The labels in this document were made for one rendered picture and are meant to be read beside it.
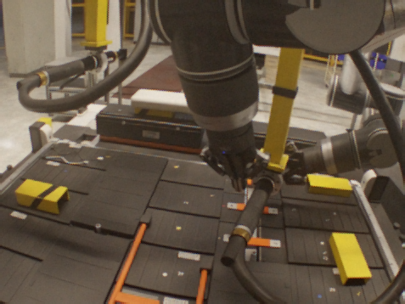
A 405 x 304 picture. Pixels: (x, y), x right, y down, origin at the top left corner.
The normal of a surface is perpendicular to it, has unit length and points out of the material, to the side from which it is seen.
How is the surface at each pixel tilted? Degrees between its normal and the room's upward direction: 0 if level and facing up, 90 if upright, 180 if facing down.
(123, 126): 90
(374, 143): 85
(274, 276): 0
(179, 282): 0
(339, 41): 96
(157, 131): 90
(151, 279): 0
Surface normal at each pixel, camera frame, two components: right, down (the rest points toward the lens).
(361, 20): -0.36, 0.45
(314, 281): 0.09, -0.88
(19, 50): -0.14, 0.46
